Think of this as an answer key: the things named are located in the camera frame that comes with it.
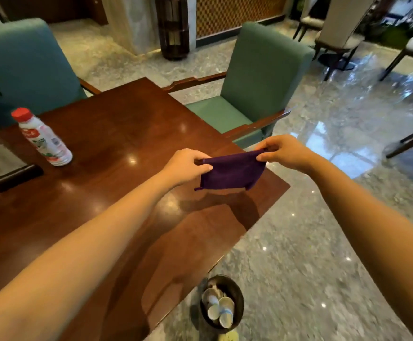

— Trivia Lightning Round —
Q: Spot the person's left hand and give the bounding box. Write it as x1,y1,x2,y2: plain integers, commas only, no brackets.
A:
159,148,213,190

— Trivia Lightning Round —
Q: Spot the person's right hand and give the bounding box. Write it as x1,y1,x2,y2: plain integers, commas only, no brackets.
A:
254,134,320,174

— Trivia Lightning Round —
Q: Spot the purple cleaning cloth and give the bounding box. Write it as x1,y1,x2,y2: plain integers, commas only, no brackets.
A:
194,149,268,191

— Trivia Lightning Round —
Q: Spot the white milk bottle red cap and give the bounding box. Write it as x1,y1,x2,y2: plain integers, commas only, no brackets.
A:
11,107,73,167

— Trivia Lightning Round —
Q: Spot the white paper cup blue band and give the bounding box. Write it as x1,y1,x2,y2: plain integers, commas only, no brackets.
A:
219,296,235,329

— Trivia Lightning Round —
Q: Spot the clear acrylic menu stand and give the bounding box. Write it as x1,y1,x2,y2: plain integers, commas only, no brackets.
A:
0,124,44,193

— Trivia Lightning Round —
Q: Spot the person's right forearm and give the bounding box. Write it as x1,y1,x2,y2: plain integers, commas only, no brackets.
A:
307,154,413,341

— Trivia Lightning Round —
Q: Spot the person's left forearm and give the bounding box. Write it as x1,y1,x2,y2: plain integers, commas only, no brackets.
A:
0,172,178,341

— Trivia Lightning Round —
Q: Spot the black waste bin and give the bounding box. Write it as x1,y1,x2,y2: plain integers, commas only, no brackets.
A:
199,274,245,334

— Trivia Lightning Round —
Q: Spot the green upholstered wooden armchair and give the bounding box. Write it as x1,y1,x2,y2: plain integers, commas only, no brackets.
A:
162,21,315,150

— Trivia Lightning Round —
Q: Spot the black framed chair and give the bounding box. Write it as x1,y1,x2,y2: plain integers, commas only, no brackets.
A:
385,120,413,159

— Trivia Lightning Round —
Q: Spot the white seat wooden chair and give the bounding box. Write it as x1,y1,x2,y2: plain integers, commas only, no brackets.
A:
312,0,377,82
293,0,326,42

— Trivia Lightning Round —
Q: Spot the dark wooden stand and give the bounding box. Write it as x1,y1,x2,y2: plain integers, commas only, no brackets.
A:
155,0,190,61

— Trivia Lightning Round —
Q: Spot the white framed lattice panel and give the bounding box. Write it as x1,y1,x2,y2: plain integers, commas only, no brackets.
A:
188,0,292,48

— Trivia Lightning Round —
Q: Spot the blue upholstered chair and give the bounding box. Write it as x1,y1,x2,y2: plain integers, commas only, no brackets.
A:
0,18,102,130

